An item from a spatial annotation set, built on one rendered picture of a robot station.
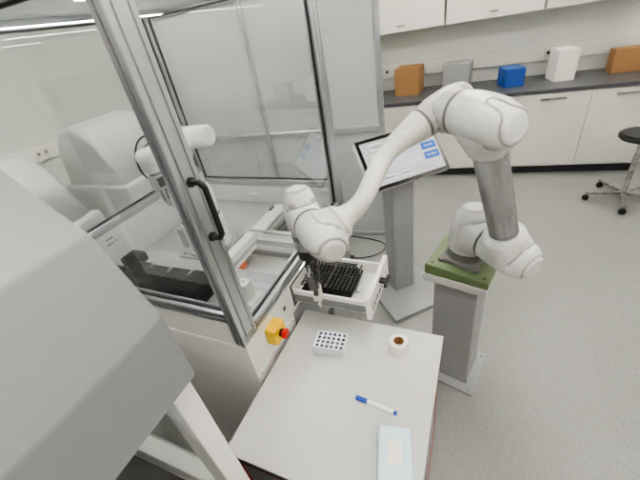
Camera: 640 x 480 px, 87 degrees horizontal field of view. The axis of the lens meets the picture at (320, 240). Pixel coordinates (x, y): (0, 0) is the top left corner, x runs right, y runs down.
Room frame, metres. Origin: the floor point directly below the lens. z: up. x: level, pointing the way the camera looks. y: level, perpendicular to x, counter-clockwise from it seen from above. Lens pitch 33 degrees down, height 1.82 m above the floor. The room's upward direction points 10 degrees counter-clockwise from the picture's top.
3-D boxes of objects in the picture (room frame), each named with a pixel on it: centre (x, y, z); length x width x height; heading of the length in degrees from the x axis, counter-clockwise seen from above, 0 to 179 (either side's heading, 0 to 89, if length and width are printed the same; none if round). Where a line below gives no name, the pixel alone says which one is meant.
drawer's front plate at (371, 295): (1.04, -0.20, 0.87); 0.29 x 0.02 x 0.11; 152
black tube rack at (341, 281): (1.14, -0.02, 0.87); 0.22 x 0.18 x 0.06; 62
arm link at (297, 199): (0.90, 0.04, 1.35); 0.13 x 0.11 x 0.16; 18
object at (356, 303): (1.14, -0.02, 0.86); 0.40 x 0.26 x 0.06; 62
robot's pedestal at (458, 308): (1.20, -0.64, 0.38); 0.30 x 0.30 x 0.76; 48
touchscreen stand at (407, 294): (1.89, -0.56, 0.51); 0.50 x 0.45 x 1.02; 16
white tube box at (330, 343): (0.87, 0.03, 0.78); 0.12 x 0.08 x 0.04; 68
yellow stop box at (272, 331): (0.89, 0.22, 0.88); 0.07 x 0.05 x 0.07; 152
